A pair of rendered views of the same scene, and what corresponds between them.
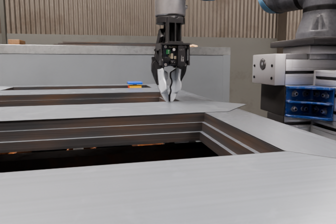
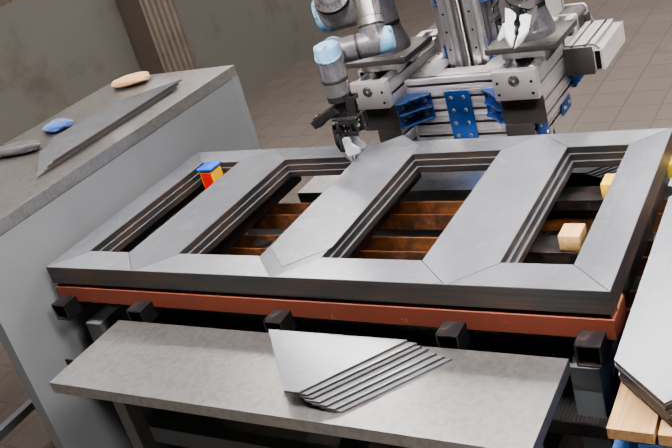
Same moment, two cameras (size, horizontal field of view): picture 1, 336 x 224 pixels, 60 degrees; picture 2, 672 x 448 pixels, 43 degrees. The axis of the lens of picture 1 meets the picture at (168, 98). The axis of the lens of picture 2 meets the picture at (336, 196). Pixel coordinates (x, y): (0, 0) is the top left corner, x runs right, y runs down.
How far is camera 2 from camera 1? 2.06 m
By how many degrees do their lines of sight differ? 44
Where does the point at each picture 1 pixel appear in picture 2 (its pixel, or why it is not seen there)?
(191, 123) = (412, 164)
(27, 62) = (55, 214)
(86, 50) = (107, 156)
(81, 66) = (110, 181)
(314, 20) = not seen: hidden behind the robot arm
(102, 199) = (504, 184)
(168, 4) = (345, 87)
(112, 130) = (391, 191)
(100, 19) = not seen: outside the picture
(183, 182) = (506, 172)
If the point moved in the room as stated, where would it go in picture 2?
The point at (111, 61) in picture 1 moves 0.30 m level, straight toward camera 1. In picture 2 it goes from (136, 154) to (206, 152)
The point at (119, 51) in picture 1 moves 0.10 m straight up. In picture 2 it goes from (138, 136) to (127, 108)
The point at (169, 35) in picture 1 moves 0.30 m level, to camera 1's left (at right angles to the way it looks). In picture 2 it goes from (349, 110) to (278, 156)
